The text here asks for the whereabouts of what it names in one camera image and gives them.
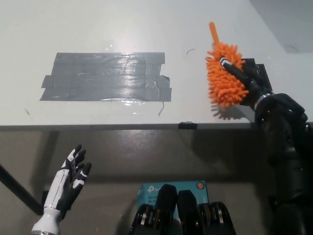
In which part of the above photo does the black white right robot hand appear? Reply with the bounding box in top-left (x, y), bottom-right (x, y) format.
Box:
top-left (219, 57), bottom-right (270, 109)

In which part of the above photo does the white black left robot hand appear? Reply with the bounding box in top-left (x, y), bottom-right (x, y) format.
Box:
top-left (43, 144), bottom-right (92, 219)

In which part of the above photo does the orange microfiber duster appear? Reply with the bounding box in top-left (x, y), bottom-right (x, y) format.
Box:
top-left (205, 22), bottom-right (250, 121)

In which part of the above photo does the black floor tape patch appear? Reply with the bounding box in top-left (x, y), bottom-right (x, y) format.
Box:
top-left (41, 189), bottom-right (50, 216)

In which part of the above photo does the black table leg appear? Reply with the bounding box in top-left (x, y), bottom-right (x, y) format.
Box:
top-left (0, 162), bottom-right (44, 216)

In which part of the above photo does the small black tape strip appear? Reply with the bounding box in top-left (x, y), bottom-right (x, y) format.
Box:
top-left (178, 120), bottom-right (198, 130)

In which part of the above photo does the teal router box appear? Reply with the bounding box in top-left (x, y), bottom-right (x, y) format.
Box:
top-left (136, 180), bottom-right (209, 209)

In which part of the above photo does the grey duct tape patch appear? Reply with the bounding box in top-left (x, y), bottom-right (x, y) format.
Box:
top-left (39, 52), bottom-right (172, 102)

